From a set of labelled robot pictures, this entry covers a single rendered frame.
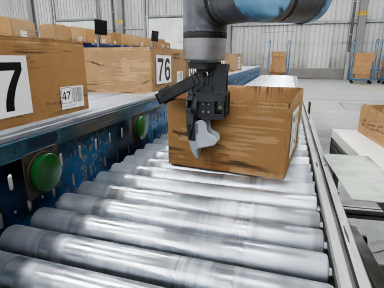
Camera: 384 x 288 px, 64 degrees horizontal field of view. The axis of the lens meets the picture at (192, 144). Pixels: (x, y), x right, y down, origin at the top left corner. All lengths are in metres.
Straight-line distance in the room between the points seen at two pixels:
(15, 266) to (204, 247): 0.26
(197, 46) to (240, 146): 0.24
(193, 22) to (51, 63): 0.31
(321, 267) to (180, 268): 0.19
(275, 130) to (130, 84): 0.68
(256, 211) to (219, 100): 0.23
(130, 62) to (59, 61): 0.49
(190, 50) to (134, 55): 0.58
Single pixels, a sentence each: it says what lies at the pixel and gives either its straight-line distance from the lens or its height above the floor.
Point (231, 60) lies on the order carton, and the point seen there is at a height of 0.99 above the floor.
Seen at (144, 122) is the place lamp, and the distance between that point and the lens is 0.94.
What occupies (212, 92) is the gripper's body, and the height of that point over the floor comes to 0.94.
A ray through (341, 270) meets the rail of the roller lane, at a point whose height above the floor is 0.74.
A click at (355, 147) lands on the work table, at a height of 0.75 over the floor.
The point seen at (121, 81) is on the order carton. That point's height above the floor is 0.93.
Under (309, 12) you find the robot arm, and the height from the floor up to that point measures 1.09.
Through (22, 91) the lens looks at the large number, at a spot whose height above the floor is 0.95.
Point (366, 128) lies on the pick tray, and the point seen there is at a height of 0.78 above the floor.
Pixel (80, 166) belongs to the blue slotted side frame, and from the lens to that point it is 0.77.
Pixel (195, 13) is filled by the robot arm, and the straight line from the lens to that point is 0.63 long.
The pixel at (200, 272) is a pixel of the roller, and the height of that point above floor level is 0.75.
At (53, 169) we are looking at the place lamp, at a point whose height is 0.81.
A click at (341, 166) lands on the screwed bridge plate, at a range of 0.86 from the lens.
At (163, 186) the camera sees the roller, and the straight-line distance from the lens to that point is 0.69.
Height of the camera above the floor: 1.01
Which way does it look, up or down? 16 degrees down
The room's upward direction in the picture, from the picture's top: straight up
